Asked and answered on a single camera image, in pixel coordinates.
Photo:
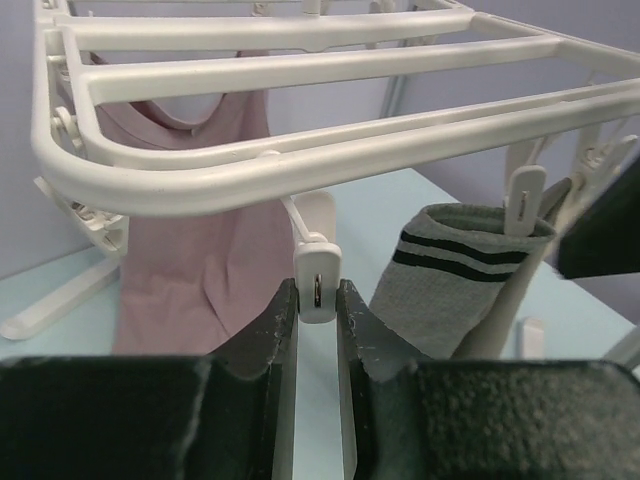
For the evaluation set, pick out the pink tank top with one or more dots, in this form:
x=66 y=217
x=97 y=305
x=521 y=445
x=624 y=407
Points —
x=189 y=284

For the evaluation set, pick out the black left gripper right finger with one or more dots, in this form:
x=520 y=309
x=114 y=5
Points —
x=407 y=416

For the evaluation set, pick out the grey metal clothes stand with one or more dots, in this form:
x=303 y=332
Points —
x=54 y=306

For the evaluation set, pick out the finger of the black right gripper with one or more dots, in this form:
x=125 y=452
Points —
x=604 y=240

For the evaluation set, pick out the grey striped sock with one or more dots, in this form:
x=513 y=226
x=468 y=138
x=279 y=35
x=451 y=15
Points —
x=449 y=265

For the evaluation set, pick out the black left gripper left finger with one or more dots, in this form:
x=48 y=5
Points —
x=225 y=415

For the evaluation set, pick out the white clip drying hanger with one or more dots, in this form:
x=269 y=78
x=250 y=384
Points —
x=185 y=65

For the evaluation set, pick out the beige sock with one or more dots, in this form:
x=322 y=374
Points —
x=560 y=205

